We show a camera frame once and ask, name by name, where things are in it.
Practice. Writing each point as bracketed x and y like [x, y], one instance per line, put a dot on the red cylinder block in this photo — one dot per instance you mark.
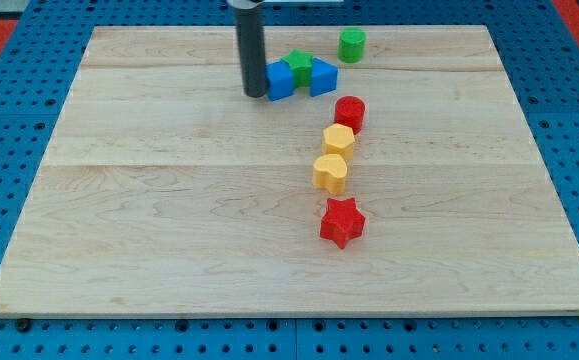
[349, 111]

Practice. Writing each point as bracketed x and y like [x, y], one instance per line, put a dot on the red star block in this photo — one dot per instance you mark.
[342, 222]

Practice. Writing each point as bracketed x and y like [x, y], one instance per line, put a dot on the light wooden board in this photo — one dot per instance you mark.
[165, 192]

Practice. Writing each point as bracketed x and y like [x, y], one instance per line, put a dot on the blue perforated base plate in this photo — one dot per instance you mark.
[36, 70]

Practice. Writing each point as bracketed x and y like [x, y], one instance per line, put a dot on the green star block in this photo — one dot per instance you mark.
[300, 63]

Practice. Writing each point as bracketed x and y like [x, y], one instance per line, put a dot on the green cylinder block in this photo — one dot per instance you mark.
[351, 45]

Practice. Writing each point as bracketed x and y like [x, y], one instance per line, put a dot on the blue triangle block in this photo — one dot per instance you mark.
[324, 77]

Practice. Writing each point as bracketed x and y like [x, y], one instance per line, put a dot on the blue cube block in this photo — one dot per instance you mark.
[280, 80]

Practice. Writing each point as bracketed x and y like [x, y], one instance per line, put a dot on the yellow hexagon block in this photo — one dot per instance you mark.
[339, 139]

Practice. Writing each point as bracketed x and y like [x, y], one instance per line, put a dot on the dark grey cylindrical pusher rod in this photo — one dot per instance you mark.
[249, 24]

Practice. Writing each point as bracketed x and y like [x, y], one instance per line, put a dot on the yellow heart block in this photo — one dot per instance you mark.
[329, 172]

